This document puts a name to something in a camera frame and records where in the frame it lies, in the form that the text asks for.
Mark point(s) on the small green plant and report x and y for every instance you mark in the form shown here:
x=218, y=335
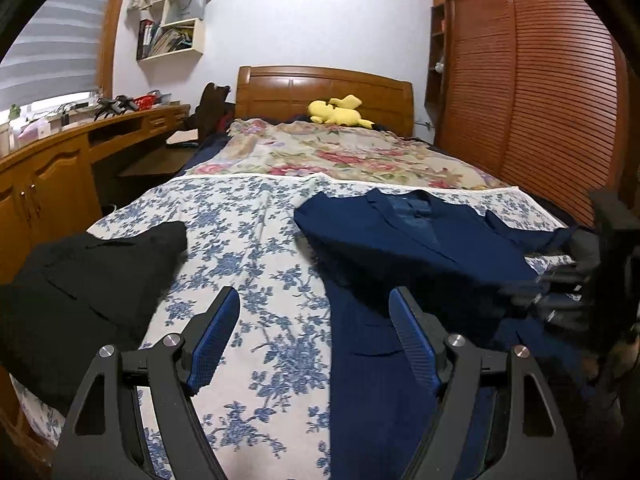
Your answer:
x=15, y=112

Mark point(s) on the wooden desk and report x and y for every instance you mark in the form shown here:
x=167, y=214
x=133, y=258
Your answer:
x=55, y=170

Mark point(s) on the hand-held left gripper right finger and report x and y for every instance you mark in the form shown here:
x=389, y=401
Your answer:
x=415, y=345

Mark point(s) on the black garment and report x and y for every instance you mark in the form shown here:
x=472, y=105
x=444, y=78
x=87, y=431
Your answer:
x=75, y=300

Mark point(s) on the row of books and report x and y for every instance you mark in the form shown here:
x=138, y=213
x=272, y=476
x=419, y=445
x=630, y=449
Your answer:
x=165, y=40

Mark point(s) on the small white figurine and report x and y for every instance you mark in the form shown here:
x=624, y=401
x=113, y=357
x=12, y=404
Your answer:
x=439, y=67

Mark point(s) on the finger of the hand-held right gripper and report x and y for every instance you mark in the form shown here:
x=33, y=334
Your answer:
x=555, y=310
x=565, y=275

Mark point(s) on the red item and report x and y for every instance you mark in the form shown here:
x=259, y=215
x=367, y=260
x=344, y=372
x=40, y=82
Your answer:
x=145, y=102

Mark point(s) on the grey paper bag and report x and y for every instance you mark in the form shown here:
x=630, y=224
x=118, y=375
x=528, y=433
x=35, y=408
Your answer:
x=187, y=9

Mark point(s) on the pink floral blanket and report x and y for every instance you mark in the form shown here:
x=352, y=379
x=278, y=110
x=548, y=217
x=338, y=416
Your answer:
x=350, y=155

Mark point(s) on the yellow plush toy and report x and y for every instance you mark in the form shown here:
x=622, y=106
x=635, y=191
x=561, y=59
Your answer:
x=332, y=112

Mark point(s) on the black gadget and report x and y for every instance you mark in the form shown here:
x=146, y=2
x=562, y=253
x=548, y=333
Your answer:
x=115, y=106

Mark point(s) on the dark blue bed sheet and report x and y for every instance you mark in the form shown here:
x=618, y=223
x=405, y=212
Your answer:
x=210, y=152

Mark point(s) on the wooden headboard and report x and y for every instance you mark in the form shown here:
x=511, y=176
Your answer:
x=280, y=95

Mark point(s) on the navy blue suit jacket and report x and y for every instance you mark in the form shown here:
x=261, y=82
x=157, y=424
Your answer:
x=400, y=250

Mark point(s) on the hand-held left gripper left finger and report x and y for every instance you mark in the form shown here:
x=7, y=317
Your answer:
x=215, y=340

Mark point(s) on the blue floral bedsheet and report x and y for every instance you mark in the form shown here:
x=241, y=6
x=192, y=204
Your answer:
x=260, y=240

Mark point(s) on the white wall shelf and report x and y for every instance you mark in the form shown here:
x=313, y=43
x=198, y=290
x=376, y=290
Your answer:
x=197, y=40

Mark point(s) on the wooden louvered wardrobe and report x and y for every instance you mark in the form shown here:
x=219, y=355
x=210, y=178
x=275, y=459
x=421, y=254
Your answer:
x=540, y=85

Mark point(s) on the striped window blind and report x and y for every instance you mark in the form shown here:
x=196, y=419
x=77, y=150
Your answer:
x=60, y=35

